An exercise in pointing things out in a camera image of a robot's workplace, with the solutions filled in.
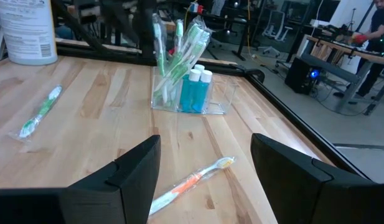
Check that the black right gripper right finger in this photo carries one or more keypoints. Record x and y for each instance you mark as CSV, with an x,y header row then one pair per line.
x,y
285,180

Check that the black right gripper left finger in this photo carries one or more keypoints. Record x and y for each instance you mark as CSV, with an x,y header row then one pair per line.
x,y
135,180

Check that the orange toothbrush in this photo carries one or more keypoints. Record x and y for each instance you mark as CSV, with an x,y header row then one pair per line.
x,y
187,185

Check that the clear acrylic organizer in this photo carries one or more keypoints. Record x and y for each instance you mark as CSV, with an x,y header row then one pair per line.
x,y
222,93

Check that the black background robot arm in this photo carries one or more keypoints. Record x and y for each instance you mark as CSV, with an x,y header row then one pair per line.
x,y
341,31

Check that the black computer tower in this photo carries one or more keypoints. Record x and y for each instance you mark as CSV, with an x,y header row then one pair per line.
x,y
299,77

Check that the red tag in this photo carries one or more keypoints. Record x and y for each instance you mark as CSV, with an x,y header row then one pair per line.
x,y
171,51

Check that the wooden desk grey legs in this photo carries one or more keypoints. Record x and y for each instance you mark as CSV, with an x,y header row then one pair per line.
x,y
331,46

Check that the white office chair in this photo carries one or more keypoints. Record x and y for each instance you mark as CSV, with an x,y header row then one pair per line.
x,y
274,25

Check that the person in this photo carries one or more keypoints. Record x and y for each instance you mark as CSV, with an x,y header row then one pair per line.
x,y
64,32
381,25

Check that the black desk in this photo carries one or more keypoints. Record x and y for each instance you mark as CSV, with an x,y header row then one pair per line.
x,y
232,21

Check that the black monitor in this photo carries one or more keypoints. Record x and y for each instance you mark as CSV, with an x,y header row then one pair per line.
x,y
328,9

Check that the red white blue cups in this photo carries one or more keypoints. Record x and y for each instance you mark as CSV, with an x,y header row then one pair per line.
x,y
196,7

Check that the black frame clamp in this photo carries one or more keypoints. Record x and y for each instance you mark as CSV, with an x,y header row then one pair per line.
x,y
257,75

